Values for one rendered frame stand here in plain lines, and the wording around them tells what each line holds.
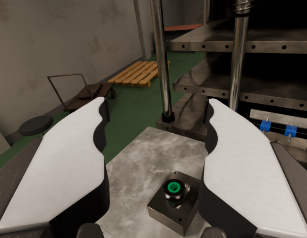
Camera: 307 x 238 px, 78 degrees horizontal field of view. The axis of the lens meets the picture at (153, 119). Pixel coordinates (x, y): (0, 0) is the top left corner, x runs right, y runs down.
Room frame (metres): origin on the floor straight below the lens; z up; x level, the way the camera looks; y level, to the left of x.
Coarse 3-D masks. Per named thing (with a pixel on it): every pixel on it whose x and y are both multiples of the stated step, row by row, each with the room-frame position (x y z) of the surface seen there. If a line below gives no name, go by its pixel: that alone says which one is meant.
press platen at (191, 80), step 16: (208, 64) 1.37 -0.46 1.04; (224, 64) 1.31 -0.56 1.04; (256, 64) 1.21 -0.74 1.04; (272, 64) 1.17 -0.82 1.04; (288, 64) 1.13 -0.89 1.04; (304, 64) 1.09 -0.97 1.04; (176, 80) 1.16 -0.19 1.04; (192, 80) 1.12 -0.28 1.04; (208, 80) 1.08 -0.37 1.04; (224, 80) 1.04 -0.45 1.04; (256, 80) 0.97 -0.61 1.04; (272, 80) 0.94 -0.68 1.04; (288, 80) 0.91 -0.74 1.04; (304, 80) 0.88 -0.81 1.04; (224, 96) 0.91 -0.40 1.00; (240, 96) 0.86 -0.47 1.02; (256, 96) 0.82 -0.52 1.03; (272, 96) 0.77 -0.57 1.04; (288, 96) 0.75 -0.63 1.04; (304, 96) 0.73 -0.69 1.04
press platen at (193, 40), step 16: (272, 16) 1.41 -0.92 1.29; (288, 16) 1.31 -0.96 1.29; (304, 16) 1.23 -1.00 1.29; (192, 32) 1.29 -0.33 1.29; (208, 32) 1.20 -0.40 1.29; (224, 32) 1.13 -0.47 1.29; (256, 32) 1.00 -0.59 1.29; (272, 32) 0.95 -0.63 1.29; (288, 32) 0.90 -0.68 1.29; (304, 32) 0.86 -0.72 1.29; (176, 48) 1.09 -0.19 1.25; (192, 48) 1.03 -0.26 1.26; (208, 48) 0.98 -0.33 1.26; (224, 48) 0.93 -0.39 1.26; (256, 48) 0.84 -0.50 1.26; (272, 48) 0.80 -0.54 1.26; (288, 48) 0.76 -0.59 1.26; (304, 48) 0.73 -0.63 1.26
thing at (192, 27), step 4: (196, 24) 6.06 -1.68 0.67; (200, 24) 5.94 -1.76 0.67; (164, 28) 6.23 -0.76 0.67; (168, 28) 6.11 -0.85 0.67; (172, 28) 5.98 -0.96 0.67; (176, 28) 5.87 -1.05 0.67; (180, 28) 5.75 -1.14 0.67; (184, 28) 5.64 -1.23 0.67; (188, 28) 5.53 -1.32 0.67; (192, 28) 5.48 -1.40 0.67; (168, 32) 6.47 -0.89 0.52; (172, 32) 6.39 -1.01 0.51; (176, 32) 6.33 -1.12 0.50; (180, 32) 6.25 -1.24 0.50; (184, 32) 6.19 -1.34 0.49; (168, 36) 6.48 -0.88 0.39; (172, 36) 6.40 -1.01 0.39; (176, 36) 6.33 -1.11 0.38; (196, 52) 5.52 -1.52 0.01
